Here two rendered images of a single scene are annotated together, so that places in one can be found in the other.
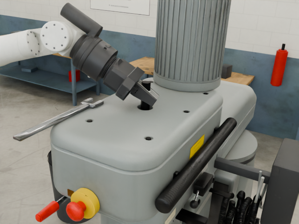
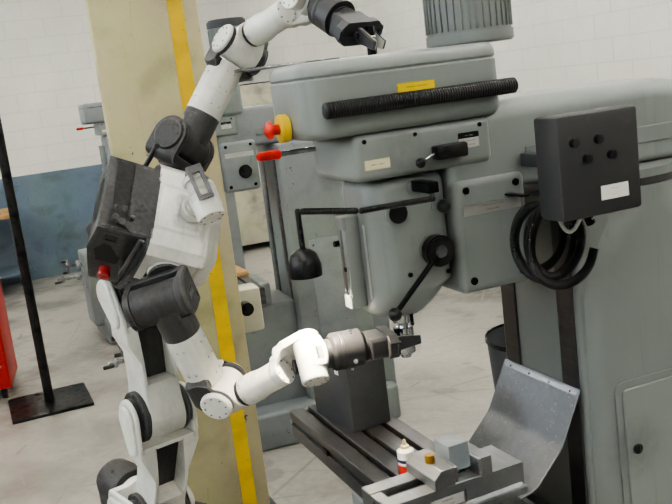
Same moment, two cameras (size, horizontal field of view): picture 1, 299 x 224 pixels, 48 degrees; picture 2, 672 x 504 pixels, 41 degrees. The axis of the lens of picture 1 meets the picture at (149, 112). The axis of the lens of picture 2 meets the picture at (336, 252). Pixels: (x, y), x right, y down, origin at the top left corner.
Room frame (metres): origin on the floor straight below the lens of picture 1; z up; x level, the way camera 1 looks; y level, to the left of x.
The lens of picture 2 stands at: (-0.90, -1.20, 1.85)
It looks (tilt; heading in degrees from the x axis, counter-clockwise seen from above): 11 degrees down; 40
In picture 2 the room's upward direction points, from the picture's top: 7 degrees counter-clockwise
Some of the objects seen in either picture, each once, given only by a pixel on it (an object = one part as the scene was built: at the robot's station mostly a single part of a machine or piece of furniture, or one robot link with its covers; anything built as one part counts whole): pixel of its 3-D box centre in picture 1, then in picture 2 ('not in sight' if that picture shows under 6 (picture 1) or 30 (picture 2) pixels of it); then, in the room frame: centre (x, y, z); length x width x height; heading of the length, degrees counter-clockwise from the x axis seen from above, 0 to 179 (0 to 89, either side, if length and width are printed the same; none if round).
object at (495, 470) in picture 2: not in sight; (443, 480); (0.63, -0.13, 0.96); 0.35 x 0.15 x 0.11; 155
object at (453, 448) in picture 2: not in sight; (452, 452); (0.66, -0.14, 1.01); 0.06 x 0.05 x 0.06; 65
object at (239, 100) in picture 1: (206, 122); (566, 129); (1.18, -0.22, 1.66); 0.80 x 0.23 x 0.20; 152
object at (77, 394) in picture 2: not in sight; (20, 246); (2.14, 3.97, 1.06); 0.50 x 0.50 x 2.11; 62
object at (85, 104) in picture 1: (62, 117); (287, 65); (0.65, 0.19, 1.89); 0.24 x 0.04 x 0.01; 152
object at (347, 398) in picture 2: not in sight; (348, 383); (0.96, 0.39, 1.00); 0.22 x 0.12 x 0.20; 69
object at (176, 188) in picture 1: (203, 154); (422, 97); (0.70, -0.13, 1.79); 0.45 x 0.04 x 0.04; 152
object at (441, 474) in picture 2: not in sight; (431, 468); (0.61, -0.12, 0.99); 0.12 x 0.06 x 0.04; 65
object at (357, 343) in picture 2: not in sight; (367, 346); (0.66, 0.06, 1.24); 0.13 x 0.12 x 0.10; 55
